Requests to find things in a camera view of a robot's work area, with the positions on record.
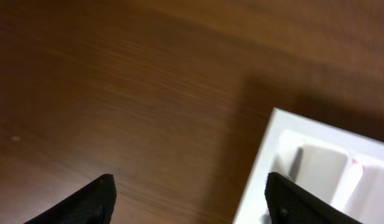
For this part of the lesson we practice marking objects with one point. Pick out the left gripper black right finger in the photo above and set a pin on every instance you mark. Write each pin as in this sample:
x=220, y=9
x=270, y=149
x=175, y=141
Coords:
x=289, y=203

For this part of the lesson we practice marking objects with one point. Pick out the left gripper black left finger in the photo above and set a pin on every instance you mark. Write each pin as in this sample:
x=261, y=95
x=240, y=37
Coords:
x=92, y=204

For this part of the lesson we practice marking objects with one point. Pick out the pink plastic knife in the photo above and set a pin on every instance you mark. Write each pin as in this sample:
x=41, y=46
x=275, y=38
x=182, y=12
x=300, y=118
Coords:
x=349, y=180

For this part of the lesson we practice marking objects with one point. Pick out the white plastic cutlery tray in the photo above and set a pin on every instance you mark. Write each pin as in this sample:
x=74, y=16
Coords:
x=313, y=155

